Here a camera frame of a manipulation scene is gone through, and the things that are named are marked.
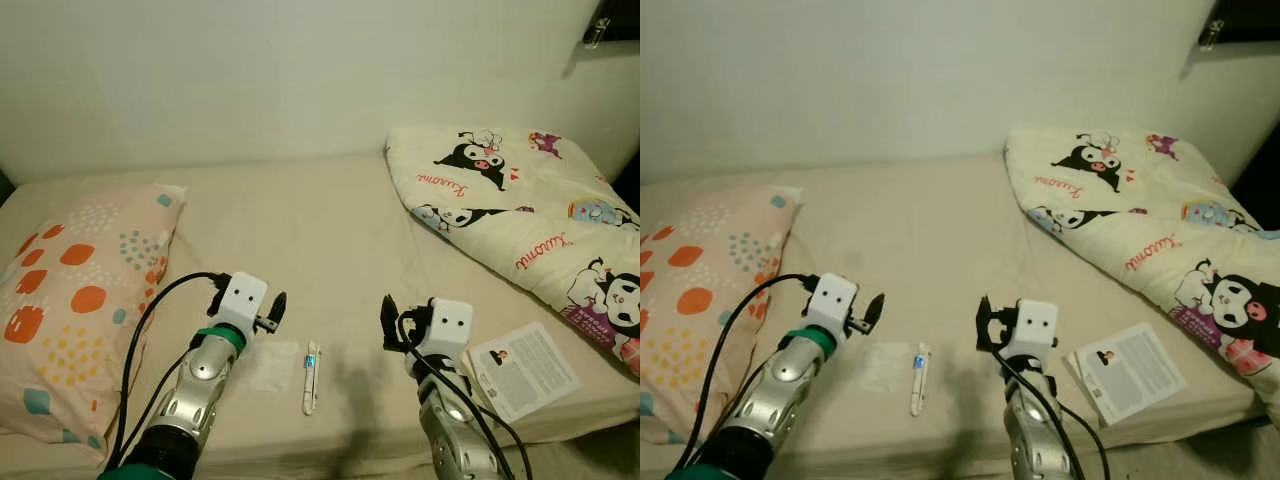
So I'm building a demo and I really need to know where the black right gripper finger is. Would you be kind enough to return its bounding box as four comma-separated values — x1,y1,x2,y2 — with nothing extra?
379,295,405,353
975,295,999,353

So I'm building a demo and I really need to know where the white tube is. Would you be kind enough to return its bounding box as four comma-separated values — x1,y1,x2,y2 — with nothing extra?
302,340,322,417
909,342,932,418

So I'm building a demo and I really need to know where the white paperback book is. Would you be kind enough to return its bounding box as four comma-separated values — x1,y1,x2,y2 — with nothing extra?
1064,322,1188,427
465,320,583,424

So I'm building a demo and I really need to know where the cream cartoon print blanket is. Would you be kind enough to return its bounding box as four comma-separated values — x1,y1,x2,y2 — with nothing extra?
1003,123,1280,431
385,125,641,377

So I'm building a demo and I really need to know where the cream bed mattress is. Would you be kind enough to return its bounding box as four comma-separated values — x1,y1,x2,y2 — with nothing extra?
640,150,1271,477
0,150,641,477

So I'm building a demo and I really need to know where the pink pillow with orange spots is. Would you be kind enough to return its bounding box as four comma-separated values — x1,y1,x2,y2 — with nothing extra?
640,183,805,447
0,183,189,447

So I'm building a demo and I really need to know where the black wardrobe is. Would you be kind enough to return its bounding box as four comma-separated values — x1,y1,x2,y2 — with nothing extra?
610,150,641,217
1230,150,1280,233

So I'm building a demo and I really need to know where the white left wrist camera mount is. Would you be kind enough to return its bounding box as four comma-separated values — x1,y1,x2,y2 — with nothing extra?
806,271,860,347
213,271,270,347

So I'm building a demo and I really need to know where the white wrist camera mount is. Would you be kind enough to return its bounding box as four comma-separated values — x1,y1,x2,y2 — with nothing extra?
427,297,475,363
1011,297,1060,363
806,271,860,347
213,271,270,347

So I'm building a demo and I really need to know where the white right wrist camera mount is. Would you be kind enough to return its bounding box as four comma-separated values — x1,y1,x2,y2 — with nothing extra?
1011,297,1060,363
427,297,475,363

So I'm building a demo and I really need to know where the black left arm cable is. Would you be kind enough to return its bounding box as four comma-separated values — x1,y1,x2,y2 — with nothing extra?
103,270,229,476
680,272,819,473

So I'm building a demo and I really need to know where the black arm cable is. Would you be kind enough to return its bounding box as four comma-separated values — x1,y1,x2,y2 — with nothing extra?
103,270,229,476
680,272,819,473
990,312,1113,480
398,312,533,480

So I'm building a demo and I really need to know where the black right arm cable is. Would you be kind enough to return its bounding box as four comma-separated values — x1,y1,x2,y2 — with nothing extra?
398,312,533,480
990,312,1113,480

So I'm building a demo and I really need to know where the black window frame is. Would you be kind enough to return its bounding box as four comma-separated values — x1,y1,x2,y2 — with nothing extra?
1200,0,1280,47
585,0,641,44

